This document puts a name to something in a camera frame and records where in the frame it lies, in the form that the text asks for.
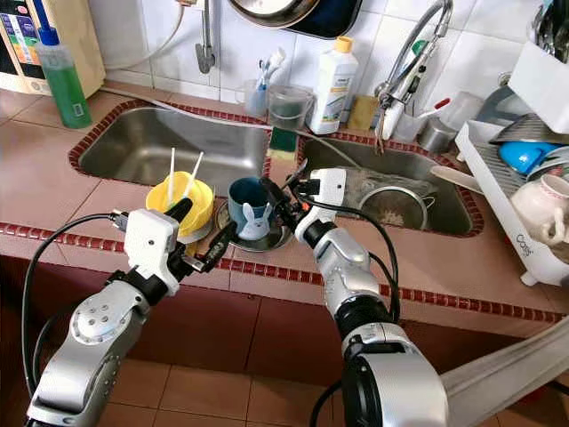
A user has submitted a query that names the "yellow plastic bowl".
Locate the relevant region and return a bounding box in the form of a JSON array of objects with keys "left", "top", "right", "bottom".
[{"left": 147, "top": 172, "right": 216, "bottom": 241}]

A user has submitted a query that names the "teal mug with rabbit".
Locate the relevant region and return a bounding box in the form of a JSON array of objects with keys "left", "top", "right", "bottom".
[{"left": 227, "top": 177, "right": 276, "bottom": 241}]

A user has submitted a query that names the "small steel bowl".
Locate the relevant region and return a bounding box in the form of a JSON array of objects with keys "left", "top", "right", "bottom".
[{"left": 213, "top": 203, "right": 294, "bottom": 253}]

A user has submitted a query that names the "green yellow scrub sponge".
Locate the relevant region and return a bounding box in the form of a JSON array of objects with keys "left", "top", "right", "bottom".
[{"left": 268, "top": 127, "right": 299, "bottom": 159}]

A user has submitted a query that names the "clear plastic measuring cup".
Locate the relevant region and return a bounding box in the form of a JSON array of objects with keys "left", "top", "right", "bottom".
[{"left": 265, "top": 85, "right": 315, "bottom": 133}]

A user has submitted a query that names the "steel sink basin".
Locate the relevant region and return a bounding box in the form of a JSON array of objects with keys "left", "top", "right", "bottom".
[
  {"left": 301, "top": 138, "right": 481, "bottom": 237},
  {"left": 78, "top": 107, "right": 272, "bottom": 198}
]

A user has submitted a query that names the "small clear plastic cup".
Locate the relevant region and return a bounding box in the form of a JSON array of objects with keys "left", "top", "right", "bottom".
[{"left": 238, "top": 78, "right": 272, "bottom": 117}]

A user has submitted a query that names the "white bottle with yellow cap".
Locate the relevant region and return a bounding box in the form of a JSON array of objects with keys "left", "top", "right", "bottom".
[{"left": 309, "top": 36, "right": 359, "bottom": 136}]

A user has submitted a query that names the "clear plastic bag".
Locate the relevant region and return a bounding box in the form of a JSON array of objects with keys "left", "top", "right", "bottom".
[{"left": 349, "top": 167, "right": 437, "bottom": 201}]

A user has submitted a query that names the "steel mesh strainer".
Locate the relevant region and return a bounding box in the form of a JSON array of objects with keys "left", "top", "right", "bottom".
[{"left": 360, "top": 184, "right": 432, "bottom": 230}]

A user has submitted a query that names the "white blue toothbrush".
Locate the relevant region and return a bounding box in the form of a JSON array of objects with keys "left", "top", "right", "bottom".
[{"left": 253, "top": 46, "right": 287, "bottom": 94}]

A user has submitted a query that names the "steel cup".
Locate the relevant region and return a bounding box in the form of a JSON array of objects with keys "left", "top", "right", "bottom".
[{"left": 418, "top": 117, "right": 456, "bottom": 154}]

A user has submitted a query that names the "wooden spatula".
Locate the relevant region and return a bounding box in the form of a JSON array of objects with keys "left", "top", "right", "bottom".
[{"left": 429, "top": 165, "right": 485, "bottom": 195}]

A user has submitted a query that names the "hanging steel pan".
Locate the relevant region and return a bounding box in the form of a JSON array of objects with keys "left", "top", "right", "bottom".
[{"left": 227, "top": 0, "right": 321, "bottom": 28}]

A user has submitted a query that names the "green dish soap bottle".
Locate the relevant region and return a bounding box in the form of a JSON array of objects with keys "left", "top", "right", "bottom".
[{"left": 36, "top": 25, "right": 92, "bottom": 130}]

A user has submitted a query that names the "chrome sink faucet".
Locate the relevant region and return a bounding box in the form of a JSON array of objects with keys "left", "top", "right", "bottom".
[{"left": 375, "top": 0, "right": 454, "bottom": 112}]

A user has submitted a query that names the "thin white tube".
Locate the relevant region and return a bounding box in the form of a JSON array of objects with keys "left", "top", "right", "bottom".
[{"left": 102, "top": 0, "right": 188, "bottom": 74}]

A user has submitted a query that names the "clear plastic container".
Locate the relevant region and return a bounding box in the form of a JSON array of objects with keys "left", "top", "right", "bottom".
[{"left": 440, "top": 91, "right": 485, "bottom": 130}]

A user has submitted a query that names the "white dish rack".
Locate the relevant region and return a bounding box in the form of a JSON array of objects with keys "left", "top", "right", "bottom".
[{"left": 453, "top": 40, "right": 569, "bottom": 287}]

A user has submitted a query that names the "blue bowl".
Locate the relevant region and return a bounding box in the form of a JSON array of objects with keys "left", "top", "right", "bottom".
[{"left": 498, "top": 141, "right": 561, "bottom": 177}]

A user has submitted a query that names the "cream water filter appliance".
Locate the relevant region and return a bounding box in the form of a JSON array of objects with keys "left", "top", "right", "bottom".
[{"left": 0, "top": 0, "right": 106, "bottom": 97}]

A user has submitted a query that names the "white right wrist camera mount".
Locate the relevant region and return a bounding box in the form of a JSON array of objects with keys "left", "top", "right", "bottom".
[{"left": 307, "top": 167, "right": 348, "bottom": 234}]

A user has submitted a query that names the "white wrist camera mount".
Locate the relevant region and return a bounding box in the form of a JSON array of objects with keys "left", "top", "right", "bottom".
[
  {"left": 123, "top": 209, "right": 180, "bottom": 296},
  {"left": 307, "top": 167, "right": 348, "bottom": 234}
]

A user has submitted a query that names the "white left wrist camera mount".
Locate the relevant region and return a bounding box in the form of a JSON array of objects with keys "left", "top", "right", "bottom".
[{"left": 123, "top": 209, "right": 180, "bottom": 296}]

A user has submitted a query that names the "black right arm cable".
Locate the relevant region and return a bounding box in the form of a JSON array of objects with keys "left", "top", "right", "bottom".
[{"left": 298, "top": 178, "right": 403, "bottom": 326}]

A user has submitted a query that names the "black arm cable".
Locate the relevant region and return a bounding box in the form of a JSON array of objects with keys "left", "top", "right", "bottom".
[
  {"left": 20, "top": 212, "right": 127, "bottom": 392},
  {"left": 298, "top": 178, "right": 403, "bottom": 326}
]

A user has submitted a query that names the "white drain hose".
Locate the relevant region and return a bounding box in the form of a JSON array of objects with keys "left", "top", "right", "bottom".
[{"left": 100, "top": 83, "right": 361, "bottom": 174}]

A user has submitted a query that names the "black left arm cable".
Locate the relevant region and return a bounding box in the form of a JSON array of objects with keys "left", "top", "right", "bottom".
[{"left": 20, "top": 212, "right": 127, "bottom": 392}]

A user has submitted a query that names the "grey wall tap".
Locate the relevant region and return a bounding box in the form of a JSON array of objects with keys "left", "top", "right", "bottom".
[{"left": 197, "top": 0, "right": 216, "bottom": 75}]

